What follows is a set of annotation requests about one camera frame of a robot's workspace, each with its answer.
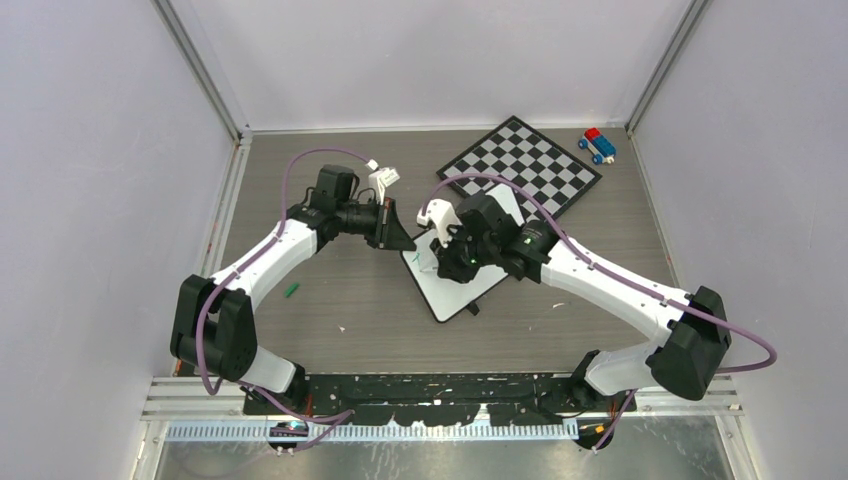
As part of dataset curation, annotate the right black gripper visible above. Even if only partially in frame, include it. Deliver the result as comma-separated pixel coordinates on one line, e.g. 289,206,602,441
430,221,497,283

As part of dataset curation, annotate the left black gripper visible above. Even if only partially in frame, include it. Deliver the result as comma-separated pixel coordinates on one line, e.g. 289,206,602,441
336,196,416,251

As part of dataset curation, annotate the small whiteboard with stand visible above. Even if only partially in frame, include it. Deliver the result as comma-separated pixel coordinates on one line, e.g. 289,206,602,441
401,184,556,323

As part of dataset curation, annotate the green marker cap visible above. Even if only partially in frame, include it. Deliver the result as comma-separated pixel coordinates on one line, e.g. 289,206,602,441
284,283,300,298

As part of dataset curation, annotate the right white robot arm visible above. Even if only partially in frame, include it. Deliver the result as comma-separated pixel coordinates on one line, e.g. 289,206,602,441
417,192,731,411

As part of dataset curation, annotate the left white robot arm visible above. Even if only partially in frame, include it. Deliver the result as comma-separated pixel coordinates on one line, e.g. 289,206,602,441
170,162,415,414

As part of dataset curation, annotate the black white checkerboard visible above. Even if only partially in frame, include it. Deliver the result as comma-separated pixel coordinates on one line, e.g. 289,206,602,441
437,116,602,219

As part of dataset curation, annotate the red blue toy car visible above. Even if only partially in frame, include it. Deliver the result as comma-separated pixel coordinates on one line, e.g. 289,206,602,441
578,127,617,165

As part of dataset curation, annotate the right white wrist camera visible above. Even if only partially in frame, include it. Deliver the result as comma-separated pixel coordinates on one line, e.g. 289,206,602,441
416,199,462,244

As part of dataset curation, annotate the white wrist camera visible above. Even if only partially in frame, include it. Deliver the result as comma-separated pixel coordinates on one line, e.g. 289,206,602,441
416,199,462,244
366,159,400,205

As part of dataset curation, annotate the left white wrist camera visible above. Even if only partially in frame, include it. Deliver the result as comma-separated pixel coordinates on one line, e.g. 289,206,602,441
366,159,400,205

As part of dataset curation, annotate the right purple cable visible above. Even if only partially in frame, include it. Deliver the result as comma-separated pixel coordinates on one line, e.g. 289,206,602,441
419,173,778,455

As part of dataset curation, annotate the purple cable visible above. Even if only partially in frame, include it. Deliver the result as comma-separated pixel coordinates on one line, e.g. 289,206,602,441
197,146,380,454
419,173,778,455

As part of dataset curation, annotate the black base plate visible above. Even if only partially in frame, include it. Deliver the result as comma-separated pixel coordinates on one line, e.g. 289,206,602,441
239,373,635,427

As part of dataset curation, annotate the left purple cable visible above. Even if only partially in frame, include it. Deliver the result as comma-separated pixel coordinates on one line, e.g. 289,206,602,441
197,146,380,454

